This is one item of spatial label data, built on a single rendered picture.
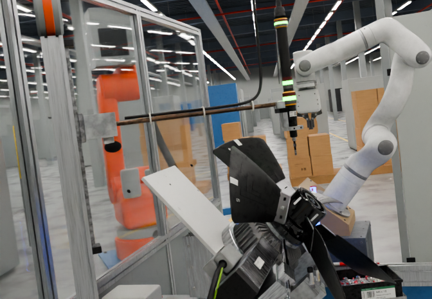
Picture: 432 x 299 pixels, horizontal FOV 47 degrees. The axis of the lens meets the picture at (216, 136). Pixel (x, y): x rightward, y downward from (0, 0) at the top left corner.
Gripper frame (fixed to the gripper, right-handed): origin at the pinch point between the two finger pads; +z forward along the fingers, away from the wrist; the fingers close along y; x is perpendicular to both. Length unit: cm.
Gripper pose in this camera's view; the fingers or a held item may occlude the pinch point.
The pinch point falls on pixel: (310, 124)
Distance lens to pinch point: 216.7
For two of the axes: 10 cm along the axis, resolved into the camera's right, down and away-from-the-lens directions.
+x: -3.0, 0.8, -9.5
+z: 1.2, 9.9, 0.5
